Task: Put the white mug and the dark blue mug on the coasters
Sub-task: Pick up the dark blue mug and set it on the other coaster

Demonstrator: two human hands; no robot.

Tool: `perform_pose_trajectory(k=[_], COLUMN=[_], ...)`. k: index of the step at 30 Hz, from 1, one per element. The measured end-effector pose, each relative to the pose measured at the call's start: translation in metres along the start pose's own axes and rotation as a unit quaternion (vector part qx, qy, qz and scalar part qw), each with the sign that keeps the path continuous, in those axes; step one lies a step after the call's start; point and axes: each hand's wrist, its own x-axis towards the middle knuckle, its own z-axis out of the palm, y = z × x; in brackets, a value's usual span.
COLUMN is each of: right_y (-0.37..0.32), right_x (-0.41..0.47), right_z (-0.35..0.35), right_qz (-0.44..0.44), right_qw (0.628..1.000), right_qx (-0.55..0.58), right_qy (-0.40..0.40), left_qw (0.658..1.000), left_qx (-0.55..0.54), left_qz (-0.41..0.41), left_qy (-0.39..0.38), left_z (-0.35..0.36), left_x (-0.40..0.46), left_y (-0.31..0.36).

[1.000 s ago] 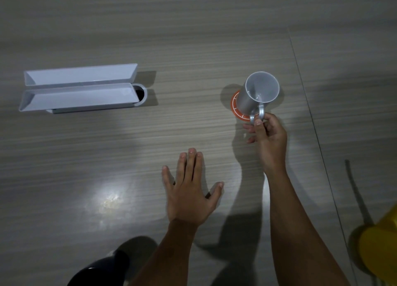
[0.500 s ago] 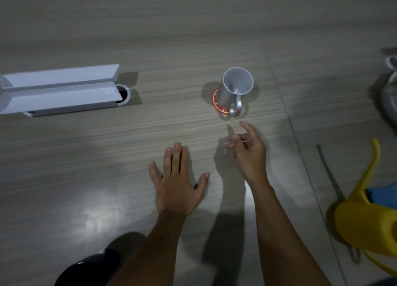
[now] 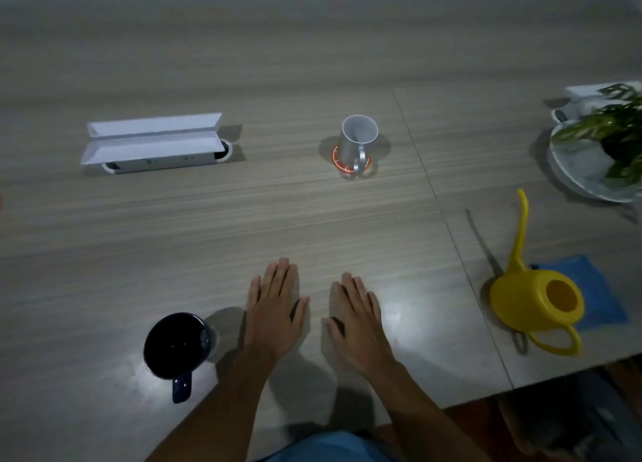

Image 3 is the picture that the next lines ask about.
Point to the person's right forearm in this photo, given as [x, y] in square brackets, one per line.
[426, 416]

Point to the small white socket box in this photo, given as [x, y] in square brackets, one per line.
[582, 93]

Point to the person's left forearm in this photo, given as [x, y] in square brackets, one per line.
[220, 411]

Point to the green leafy plant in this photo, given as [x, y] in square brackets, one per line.
[619, 130]

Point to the grey metal mug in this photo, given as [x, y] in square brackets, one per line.
[353, 143]

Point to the white desk socket box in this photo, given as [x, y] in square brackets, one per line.
[150, 146]

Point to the person's right hand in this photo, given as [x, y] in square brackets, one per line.
[361, 334]

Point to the dark blue mug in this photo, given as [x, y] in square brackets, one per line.
[173, 346]

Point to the blue cloth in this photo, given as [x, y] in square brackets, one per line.
[602, 296]

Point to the yellow watering can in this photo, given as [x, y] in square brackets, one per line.
[526, 301]

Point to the person's blue shirt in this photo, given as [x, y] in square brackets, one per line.
[331, 449]

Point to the person's left hand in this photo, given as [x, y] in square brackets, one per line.
[273, 321]

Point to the orange slice coaster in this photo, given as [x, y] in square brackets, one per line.
[337, 163]

